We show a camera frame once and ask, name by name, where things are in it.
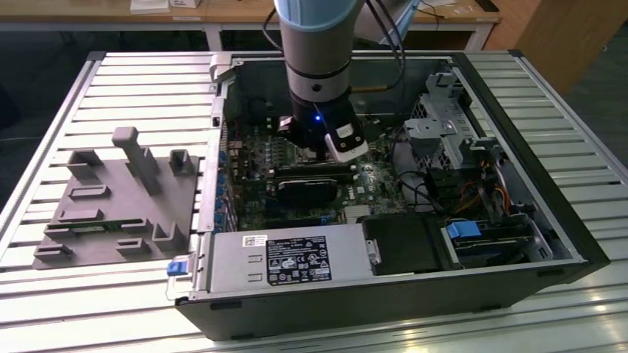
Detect CPU socket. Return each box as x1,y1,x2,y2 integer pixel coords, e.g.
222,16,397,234
293,146,321,165

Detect black graphics card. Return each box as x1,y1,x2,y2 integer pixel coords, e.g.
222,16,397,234
277,178,341,204

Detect green motherboard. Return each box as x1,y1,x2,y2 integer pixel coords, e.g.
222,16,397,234
223,117,411,229

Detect silver chipset heatsink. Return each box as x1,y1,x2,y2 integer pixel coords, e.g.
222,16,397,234
345,204,370,222

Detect grey metal drive cage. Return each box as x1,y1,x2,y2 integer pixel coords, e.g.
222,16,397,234
403,72,505,172

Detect black plastic disk bay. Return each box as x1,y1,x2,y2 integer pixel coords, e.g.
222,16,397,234
361,214,451,276

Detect grey power supply unit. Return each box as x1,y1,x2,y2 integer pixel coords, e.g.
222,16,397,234
194,226,370,295

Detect blue disk carrier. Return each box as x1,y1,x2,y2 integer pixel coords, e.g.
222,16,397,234
445,219,486,240

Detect grey parts rack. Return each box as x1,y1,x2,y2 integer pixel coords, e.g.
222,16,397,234
30,126,206,271

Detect blue case latch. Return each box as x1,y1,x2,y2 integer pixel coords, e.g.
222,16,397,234
166,259,191,277

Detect large white box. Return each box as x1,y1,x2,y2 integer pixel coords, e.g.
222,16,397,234
130,0,170,15

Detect black open PC case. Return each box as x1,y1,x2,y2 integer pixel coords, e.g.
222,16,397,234
166,49,613,341

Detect wooden desk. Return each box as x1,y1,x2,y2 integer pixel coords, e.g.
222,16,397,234
0,0,503,52

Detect wooden cabinet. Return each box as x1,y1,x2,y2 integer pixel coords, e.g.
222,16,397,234
483,0,628,95

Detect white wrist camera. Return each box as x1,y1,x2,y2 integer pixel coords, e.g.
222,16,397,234
323,124,370,163

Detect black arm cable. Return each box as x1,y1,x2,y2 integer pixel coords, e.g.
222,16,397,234
363,0,409,93

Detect yellow and red wires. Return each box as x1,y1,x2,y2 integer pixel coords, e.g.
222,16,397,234
455,182,510,216

